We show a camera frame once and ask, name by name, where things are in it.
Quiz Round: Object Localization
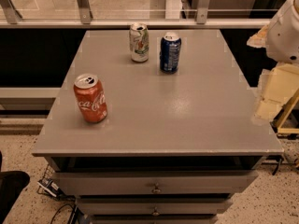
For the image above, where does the top drawer metal knob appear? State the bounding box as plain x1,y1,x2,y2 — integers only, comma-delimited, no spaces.
151,183,162,194

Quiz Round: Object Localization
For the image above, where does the drawer metal knob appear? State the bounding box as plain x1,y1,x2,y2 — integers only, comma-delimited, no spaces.
151,207,160,217
151,183,162,194

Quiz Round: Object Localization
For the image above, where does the yellow frame stand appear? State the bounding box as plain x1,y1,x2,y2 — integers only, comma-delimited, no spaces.
276,89,299,134

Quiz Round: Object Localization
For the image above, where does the top grey drawer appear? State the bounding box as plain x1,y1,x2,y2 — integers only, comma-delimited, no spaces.
52,171,258,196

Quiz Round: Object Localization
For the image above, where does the white green 7up can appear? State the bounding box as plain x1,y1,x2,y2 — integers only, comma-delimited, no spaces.
129,23,150,63

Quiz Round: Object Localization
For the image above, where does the blue Pepsi can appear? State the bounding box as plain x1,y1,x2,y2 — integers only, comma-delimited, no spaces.
160,32,181,74

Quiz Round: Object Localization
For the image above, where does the metal window railing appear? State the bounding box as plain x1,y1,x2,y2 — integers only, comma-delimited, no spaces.
0,0,286,29

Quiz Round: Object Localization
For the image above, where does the black floor cable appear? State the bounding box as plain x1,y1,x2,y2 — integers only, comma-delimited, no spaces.
50,203,78,224

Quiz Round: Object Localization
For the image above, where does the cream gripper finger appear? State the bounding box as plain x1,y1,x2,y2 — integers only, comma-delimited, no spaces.
254,63,299,121
247,25,269,49

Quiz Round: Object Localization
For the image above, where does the red Coca-Cola can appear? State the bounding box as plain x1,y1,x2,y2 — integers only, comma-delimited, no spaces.
74,74,107,123

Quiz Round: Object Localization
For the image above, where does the power strip on floor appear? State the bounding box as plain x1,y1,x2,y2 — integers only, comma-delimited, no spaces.
37,178,60,197

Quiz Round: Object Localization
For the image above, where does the grey drawer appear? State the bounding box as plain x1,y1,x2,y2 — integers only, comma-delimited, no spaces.
77,198,232,216
52,171,258,196

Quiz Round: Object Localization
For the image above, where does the grey drawer cabinet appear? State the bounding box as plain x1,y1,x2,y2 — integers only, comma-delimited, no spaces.
34,30,283,224

